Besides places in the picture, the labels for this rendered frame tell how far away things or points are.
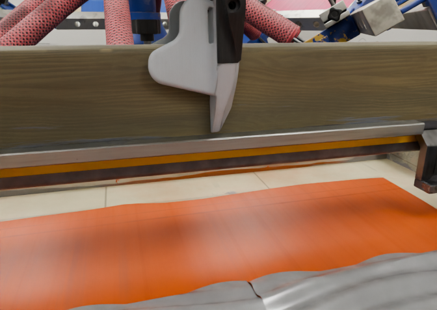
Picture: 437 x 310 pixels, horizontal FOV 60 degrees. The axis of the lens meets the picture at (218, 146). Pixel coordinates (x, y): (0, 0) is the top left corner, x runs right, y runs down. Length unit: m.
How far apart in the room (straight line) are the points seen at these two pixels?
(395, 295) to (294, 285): 0.06
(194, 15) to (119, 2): 0.56
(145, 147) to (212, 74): 0.07
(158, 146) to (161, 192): 0.13
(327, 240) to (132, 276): 0.15
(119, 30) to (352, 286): 0.60
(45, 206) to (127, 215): 0.08
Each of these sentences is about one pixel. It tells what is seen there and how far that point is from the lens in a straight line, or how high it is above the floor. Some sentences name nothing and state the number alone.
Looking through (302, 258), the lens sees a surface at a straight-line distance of 0.30.
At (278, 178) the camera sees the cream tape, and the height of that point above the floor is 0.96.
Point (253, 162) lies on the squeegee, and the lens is 0.32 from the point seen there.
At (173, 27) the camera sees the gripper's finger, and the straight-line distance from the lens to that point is 0.31.
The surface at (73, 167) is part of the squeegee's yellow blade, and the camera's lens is 0.30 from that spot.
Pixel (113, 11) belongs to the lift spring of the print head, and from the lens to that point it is 0.79.
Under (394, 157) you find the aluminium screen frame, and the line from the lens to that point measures 0.52.
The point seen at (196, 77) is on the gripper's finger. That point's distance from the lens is 0.26.
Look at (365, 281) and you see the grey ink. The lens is 0.28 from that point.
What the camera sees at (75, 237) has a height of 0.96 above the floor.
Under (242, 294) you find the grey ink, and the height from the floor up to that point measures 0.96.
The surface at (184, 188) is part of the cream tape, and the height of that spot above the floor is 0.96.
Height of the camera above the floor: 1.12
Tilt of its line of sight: 18 degrees down
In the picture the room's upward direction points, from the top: straight up
